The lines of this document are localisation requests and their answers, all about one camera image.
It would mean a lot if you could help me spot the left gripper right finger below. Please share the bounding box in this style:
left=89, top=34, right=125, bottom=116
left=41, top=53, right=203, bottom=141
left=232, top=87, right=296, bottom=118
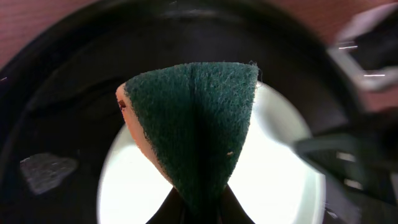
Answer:
left=219, top=185, right=254, bottom=224

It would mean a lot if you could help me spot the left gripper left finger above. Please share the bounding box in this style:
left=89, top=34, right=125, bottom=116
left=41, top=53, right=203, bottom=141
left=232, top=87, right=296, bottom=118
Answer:
left=146, top=188, right=185, bottom=224

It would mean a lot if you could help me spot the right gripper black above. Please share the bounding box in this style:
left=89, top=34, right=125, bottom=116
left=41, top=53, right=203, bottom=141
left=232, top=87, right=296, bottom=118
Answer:
left=294, top=125, right=397, bottom=224

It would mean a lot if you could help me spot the green yellow sponge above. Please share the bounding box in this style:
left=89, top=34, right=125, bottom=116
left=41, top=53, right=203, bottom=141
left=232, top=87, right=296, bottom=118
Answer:
left=118, top=62, right=259, bottom=215

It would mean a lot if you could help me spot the round black tray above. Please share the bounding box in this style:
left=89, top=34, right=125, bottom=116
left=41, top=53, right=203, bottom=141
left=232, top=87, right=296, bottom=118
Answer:
left=1, top=1, right=363, bottom=223

